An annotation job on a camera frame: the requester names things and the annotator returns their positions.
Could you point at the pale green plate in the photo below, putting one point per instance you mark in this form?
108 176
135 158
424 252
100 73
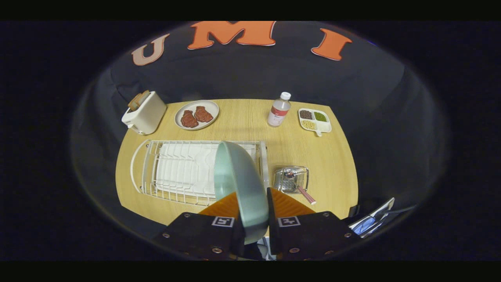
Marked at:
242 188

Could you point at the clear bottle white cap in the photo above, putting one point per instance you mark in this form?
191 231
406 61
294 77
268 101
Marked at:
278 111

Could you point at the brown meat piece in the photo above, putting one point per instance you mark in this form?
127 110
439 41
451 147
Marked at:
203 114
189 119

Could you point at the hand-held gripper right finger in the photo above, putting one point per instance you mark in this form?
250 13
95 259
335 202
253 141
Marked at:
270 203

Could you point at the white divided tray with beans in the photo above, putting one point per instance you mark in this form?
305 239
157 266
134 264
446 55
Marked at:
325 126

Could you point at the cream plate with meat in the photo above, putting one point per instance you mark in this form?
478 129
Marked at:
184 107

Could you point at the brown bread slice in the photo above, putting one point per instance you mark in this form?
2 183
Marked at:
137 100

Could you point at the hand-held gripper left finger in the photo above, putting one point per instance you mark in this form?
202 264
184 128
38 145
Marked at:
195 235

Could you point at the white toaster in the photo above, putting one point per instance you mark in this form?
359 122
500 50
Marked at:
146 115

